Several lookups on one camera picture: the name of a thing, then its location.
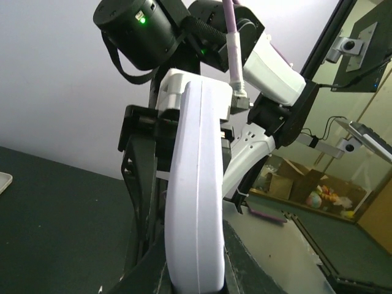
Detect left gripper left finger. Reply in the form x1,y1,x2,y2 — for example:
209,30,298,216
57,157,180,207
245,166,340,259
108,235,175,294

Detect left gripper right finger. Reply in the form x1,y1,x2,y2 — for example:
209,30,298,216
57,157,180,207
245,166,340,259
222,220,285,294

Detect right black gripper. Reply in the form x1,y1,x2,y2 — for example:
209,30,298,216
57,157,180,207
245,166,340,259
118,105,180,272

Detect phone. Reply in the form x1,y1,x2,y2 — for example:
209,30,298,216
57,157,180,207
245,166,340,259
165,81,225,293
0,172,13,194

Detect monitor on grey arm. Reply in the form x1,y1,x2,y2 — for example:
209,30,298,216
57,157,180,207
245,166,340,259
324,1,391,93

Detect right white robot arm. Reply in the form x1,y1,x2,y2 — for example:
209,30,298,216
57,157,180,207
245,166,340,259
93,1,319,290

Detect black table mat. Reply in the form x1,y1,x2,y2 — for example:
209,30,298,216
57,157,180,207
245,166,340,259
1,148,135,293

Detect cardboard boxes with toys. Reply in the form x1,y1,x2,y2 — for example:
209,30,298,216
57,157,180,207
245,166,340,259
251,156,368,220

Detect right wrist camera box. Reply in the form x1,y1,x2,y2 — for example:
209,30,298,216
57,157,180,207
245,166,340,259
156,69,233,122

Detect right black frame post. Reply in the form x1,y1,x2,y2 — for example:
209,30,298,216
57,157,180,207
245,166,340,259
300,0,357,80

